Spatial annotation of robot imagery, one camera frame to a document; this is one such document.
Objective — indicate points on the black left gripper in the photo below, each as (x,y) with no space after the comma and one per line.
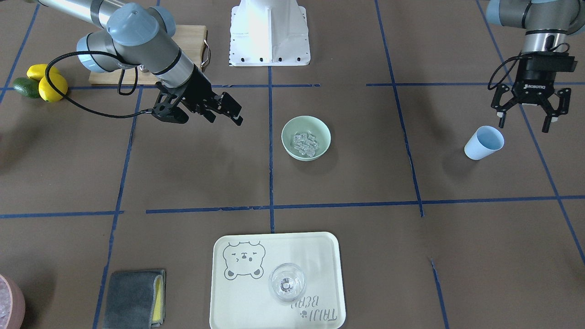
(535,78)

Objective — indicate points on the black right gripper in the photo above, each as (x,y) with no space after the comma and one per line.
(197,88)

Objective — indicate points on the light blue plastic cup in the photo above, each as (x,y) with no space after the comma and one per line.
(485,141)

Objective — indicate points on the green bowl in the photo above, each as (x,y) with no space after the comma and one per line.
(302,124)

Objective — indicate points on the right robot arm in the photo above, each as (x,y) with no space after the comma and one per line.
(131,36)

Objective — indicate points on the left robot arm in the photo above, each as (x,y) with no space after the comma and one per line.
(547,24)

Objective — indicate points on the ice cubes in green bowl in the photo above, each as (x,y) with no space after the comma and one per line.
(305,144)

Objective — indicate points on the pink bowl with ice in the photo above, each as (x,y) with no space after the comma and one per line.
(13,304)

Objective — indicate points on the wooden cutting board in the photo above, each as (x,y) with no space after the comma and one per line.
(191,38)

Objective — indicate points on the yellow lemon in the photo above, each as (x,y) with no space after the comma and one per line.
(37,72)
(54,92)

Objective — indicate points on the green lime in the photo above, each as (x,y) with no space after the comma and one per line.
(26,87)

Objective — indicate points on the clear wine glass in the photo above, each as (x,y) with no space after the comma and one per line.
(288,282)

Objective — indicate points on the cream bear tray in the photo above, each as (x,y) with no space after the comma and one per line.
(240,293)

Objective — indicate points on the grey folded cloth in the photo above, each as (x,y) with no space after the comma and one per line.
(135,300)

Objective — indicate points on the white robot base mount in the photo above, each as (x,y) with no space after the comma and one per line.
(269,33)

